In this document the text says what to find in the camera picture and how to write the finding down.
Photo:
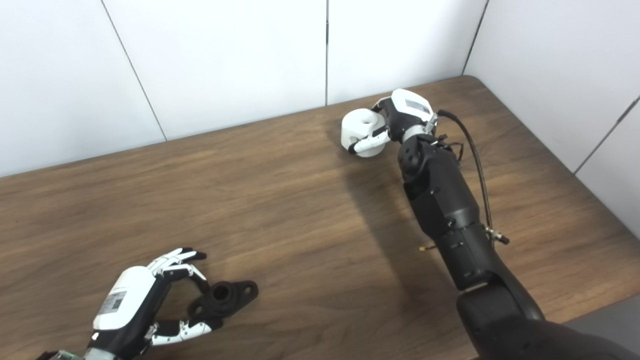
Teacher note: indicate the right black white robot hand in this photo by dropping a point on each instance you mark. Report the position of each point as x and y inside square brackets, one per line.
[407, 115]

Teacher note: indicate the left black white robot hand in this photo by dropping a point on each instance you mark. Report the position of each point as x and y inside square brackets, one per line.
[127, 305]

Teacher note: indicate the round white plastic piece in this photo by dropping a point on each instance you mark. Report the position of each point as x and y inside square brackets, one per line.
[361, 129]

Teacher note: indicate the black plastic holder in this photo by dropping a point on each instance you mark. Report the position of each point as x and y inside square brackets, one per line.
[227, 296]

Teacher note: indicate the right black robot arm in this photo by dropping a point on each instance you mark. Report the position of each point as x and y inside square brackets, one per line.
[450, 215]

